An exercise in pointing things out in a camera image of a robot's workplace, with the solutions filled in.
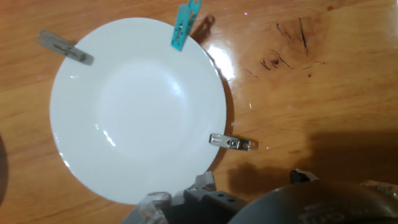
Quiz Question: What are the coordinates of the teal plastic clothespin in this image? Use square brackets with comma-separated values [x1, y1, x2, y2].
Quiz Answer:
[170, 0, 202, 52]

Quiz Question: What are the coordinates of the shiny silver metal clip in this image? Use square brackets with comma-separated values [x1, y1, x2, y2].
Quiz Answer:
[208, 133, 252, 152]

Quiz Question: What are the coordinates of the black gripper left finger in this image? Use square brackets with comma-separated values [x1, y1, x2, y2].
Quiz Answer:
[121, 170, 249, 224]

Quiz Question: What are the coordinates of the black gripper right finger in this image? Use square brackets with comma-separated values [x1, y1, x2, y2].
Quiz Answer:
[228, 169, 398, 224]

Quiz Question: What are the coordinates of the white ceramic plate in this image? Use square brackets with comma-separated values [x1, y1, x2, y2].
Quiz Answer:
[49, 17, 228, 206]

